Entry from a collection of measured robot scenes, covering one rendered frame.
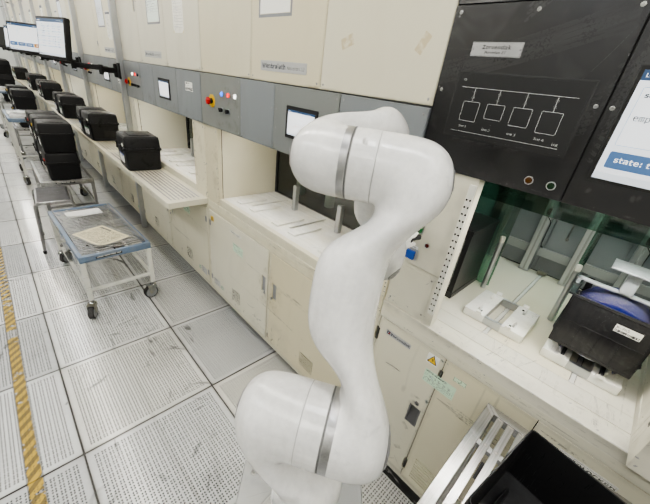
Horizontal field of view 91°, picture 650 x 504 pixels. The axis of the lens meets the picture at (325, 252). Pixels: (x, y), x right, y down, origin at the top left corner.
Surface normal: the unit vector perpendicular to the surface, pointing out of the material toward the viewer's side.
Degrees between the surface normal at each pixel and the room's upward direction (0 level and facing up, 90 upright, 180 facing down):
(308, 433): 47
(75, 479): 0
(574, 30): 90
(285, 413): 31
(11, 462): 0
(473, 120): 90
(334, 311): 68
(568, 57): 90
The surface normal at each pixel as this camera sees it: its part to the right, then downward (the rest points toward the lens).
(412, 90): -0.72, 0.24
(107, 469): 0.12, -0.88
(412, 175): -0.22, 0.10
